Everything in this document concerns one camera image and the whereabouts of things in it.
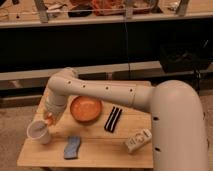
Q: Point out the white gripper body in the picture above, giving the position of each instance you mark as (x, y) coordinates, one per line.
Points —
(54, 109)

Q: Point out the orange pepper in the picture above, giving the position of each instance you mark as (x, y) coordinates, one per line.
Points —
(49, 120)

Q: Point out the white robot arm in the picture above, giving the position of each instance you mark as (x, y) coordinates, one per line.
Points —
(178, 124)

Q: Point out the white ceramic cup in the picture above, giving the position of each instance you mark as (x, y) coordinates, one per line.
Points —
(38, 131)

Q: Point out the orange bowl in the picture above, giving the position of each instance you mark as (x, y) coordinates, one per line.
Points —
(85, 109)

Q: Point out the blue sponge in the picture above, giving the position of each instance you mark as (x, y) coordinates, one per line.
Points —
(72, 147)

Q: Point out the wooden table board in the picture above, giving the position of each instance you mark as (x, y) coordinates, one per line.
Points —
(99, 148)

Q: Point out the black striped eraser block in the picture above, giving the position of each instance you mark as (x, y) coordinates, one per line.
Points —
(113, 119)

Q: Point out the black bin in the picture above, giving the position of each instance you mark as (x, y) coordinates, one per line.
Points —
(185, 57)

